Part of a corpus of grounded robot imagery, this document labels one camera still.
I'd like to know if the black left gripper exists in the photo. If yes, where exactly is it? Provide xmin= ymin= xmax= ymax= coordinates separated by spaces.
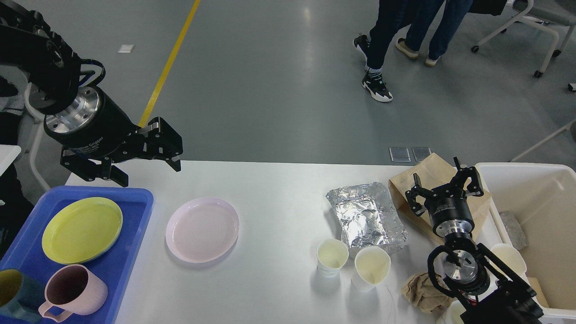
xmin=44 ymin=86 xmax=183 ymax=187

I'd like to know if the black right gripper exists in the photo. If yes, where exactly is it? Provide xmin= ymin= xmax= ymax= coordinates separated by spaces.
xmin=405 ymin=157 xmax=484 ymax=238

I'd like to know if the pink plate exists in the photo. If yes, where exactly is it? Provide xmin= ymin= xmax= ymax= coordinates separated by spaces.
xmin=165 ymin=197 xmax=239 ymax=264

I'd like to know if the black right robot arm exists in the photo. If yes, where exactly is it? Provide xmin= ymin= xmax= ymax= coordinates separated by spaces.
xmin=405 ymin=157 xmax=544 ymax=324

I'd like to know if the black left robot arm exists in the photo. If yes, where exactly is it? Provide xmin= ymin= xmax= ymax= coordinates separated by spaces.
xmin=1 ymin=0 xmax=183 ymax=187

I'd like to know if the brown paper bag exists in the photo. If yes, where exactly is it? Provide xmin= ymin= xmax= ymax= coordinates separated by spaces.
xmin=388 ymin=153 xmax=491 ymax=243

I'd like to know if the right metal floor plate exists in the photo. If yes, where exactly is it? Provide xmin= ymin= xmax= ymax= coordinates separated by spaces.
xmin=412 ymin=147 xmax=432 ymax=162

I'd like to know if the metal floor plate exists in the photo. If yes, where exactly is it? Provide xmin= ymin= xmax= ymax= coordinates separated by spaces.
xmin=412 ymin=147 xmax=432 ymax=162
xmin=389 ymin=146 xmax=412 ymax=163

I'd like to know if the left metal floor plate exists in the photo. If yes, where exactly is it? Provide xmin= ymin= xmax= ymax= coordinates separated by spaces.
xmin=389 ymin=146 xmax=412 ymax=163

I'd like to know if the crumpled aluminium foil tray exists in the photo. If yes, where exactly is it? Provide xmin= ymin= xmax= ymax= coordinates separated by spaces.
xmin=326 ymin=182 xmax=410 ymax=257

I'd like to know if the yellow-green plate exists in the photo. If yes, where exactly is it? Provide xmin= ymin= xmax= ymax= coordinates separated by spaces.
xmin=41 ymin=197 xmax=123 ymax=265

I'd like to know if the paper cup in bin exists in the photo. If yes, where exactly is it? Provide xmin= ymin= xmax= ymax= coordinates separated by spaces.
xmin=490 ymin=243 xmax=527 ymax=279

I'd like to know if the white plastic bin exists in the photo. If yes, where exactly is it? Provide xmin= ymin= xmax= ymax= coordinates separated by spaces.
xmin=477 ymin=162 xmax=576 ymax=324

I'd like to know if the white chair left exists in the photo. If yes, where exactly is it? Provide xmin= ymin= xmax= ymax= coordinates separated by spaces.
xmin=23 ymin=82 xmax=51 ymax=192

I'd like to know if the crumpled brown paper napkin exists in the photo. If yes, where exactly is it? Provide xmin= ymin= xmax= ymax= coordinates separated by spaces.
xmin=400 ymin=273 xmax=455 ymax=312

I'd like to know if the right white paper cup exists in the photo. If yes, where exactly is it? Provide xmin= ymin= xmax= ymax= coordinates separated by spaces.
xmin=351 ymin=246 xmax=392 ymax=293

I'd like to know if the white paper cup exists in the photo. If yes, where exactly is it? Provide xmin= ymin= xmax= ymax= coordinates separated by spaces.
xmin=316 ymin=238 xmax=349 ymax=278
xmin=351 ymin=246 xmax=392 ymax=293

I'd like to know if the white paper on floor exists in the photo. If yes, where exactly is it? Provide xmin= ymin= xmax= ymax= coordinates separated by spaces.
xmin=117 ymin=44 xmax=135 ymax=54

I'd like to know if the white cup bottom edge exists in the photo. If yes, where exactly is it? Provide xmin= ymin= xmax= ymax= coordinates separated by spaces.
xmin=436 ymin=300 xmax=466 ymax=324

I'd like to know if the left white paper cup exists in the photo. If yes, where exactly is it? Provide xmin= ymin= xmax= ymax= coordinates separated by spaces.
xmin=316 ymin=238 xmax=349 ymax=278

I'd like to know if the white chair leg right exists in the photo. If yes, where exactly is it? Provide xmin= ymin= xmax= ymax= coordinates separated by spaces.
xmin=508 ymin=119 xmax=576 ymax=162

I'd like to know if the blue plastic tray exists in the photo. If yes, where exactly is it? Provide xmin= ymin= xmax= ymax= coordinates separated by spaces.
xmin=0 ymin=186 xmax=153 ymax=324

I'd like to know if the pink mug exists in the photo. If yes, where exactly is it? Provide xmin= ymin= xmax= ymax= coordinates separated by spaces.
xmin=38 ymin=264 xmax=108 ymax=323

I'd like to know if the person in blue jeans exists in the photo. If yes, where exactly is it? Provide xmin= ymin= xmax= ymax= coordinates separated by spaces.
xmin=396 ymin=0 xmax=473 ymax=67

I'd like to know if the person in black trousers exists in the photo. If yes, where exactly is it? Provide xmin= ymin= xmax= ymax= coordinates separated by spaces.
xmin=353 ymin=0 xmax=422 ymax=103

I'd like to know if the white office chair right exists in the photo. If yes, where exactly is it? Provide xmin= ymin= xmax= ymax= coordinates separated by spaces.
xmin=470 ymin=0 xmax=576 ymax=78

